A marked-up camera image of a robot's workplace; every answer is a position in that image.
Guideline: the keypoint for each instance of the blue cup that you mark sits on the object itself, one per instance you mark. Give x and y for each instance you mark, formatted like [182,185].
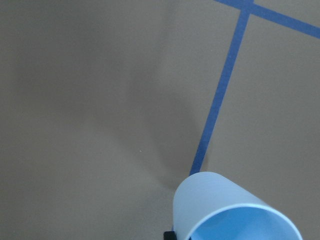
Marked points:
[208,206]

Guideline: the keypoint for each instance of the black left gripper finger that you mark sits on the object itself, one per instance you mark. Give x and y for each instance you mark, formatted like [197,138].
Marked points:
[169,235]

